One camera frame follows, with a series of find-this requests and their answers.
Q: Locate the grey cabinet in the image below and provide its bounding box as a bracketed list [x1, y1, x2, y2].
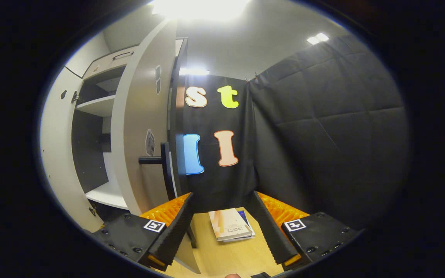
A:
[64, 37, 199, 248]

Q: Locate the grey cabinet drawer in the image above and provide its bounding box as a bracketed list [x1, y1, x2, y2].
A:
[83, 46, 140, 80]

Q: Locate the small ceiling light panel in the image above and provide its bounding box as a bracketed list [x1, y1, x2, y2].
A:
[307, 32, 330, 45]
[179, 68, 210, 76]

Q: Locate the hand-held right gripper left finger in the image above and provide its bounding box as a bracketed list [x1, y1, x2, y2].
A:
[91, 192, 195, 272]

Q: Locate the black door handle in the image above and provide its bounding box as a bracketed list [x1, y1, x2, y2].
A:
[138, 142, 177, 200]

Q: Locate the large ceiling light panel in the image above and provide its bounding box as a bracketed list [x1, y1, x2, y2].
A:
[151, 0, 251, 20]

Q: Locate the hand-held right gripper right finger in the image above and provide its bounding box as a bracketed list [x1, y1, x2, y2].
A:
[251, 190, 362, 271]

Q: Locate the white orange book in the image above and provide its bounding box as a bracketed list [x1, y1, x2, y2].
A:
[208, 208, 253, 242]

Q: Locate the grey cabinet door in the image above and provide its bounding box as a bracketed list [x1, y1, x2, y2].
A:
[110, 19, 202, 275]
[39, 66, 105, 233]

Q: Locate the black backdrop cloth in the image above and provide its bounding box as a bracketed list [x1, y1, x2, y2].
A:
[183, 35, 410, 232]

